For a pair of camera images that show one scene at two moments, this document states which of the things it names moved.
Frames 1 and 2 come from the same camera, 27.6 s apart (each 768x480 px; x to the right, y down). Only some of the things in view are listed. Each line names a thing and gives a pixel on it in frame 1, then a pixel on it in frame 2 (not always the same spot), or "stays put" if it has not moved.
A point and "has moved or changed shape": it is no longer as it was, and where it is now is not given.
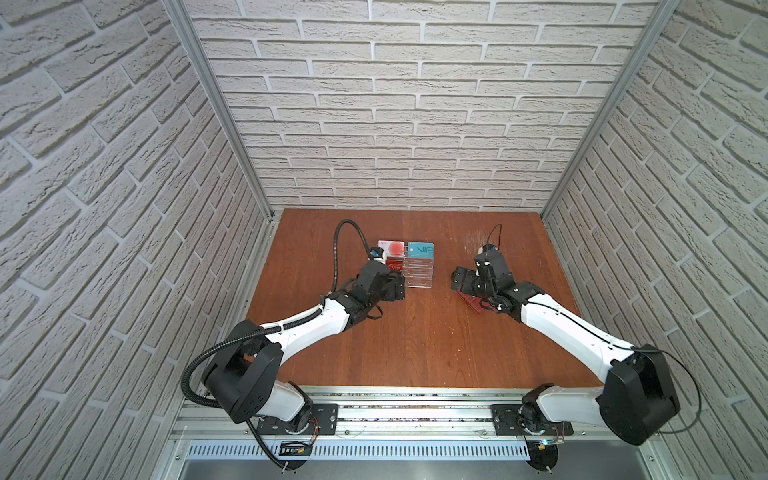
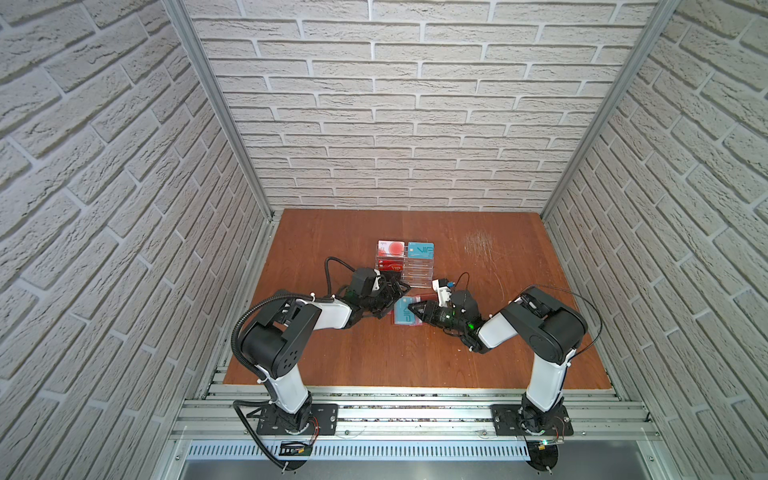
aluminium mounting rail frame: (423, 424) stays put
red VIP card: (395, 263) stays put
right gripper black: (470, 276) to (429, 313)
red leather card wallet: (476, 303) has moved or changed shape
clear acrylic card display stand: (413, 259) stays put
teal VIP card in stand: (421, 250) stays put
